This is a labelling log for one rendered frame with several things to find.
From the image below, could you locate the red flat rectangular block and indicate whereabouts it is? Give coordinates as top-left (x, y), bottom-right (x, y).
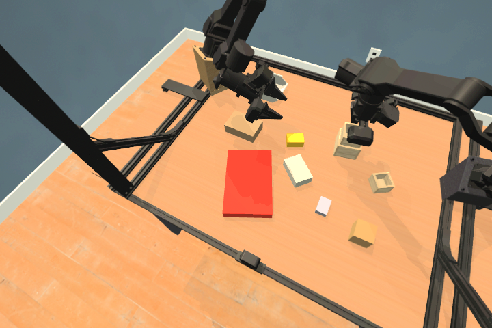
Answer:
top-left (223, 150), bottom-right (273, 218)

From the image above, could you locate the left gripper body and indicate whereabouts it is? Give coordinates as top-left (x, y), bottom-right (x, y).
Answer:
top-left (234, 71), bottom-right (274, 123)

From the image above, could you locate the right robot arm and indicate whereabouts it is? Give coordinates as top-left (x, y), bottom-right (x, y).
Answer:
top-left (334, 56), bottom-right (492, 199)

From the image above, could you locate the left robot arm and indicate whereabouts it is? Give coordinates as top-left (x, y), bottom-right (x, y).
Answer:
top-left (199, 0), bottom-right (272, 95)

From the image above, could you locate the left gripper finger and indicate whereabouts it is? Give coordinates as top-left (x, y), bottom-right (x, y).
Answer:
top-left (264, 77), bottom-right (287, 101)
top-left (255, 102), bottom-right (283, 121)

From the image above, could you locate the yellow rectangular block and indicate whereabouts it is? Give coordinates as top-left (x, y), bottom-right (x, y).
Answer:
top-left (286, 133), bottom-right (305, 147)

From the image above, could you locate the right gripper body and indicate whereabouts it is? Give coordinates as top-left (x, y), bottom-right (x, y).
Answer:
top-left (347, 91), bottom-right (382, 146)

